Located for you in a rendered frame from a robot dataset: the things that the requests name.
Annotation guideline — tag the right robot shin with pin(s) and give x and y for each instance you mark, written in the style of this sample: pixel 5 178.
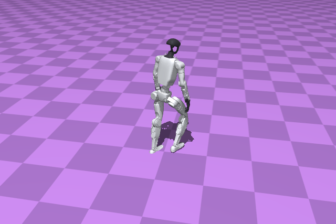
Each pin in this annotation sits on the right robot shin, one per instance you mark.
pixel 181 127

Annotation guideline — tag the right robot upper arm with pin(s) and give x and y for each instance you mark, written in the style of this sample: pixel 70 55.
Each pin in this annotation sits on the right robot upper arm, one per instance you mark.
pixel 180 66

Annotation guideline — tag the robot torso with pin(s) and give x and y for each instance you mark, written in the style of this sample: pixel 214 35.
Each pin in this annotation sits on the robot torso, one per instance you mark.
pixel 166 75

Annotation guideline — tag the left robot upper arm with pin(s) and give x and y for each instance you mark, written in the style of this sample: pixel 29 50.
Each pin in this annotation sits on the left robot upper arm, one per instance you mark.
pixel 155 70

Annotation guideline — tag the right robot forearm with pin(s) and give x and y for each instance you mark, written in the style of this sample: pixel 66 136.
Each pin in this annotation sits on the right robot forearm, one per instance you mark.
pixel 185 91

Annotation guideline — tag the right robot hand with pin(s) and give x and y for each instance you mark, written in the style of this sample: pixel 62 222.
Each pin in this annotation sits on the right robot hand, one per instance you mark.
pixel 188 104

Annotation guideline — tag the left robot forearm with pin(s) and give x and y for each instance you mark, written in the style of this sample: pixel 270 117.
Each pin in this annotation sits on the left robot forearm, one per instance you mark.
pixel 157 85

